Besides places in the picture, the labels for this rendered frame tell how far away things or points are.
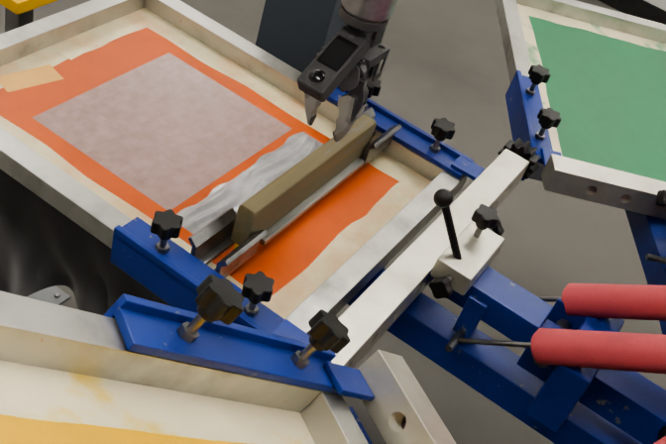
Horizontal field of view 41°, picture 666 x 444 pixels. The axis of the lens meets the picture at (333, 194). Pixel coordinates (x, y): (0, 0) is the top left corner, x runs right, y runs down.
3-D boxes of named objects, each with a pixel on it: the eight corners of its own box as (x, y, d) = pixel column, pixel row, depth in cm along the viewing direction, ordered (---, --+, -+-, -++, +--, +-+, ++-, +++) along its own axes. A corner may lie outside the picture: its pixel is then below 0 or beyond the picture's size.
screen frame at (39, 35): (-106, 93, 144) (-107, 73, 141) (143, -5, 186) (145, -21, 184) (279, 371, 121) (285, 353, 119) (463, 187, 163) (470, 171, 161)
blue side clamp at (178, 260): (109, 261, 130) (113, 227, 125) (133, 245, 133) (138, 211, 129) (271, 379, 121) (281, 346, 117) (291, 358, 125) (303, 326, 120)
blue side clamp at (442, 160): (316, 119, 170) (325, 89, 166) (331, 110, 174) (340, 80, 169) (449, 200, 161) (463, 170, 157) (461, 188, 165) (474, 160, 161)
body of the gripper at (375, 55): (381, 81, 135) (404, 13, 128) (352, 101, 129) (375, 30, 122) (340, 57, 138) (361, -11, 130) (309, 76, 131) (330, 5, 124)
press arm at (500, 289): (427, 285, 135) (437, 263, 132) (444, 267, 140) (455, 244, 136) (526, 350, 130) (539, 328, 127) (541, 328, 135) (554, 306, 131)
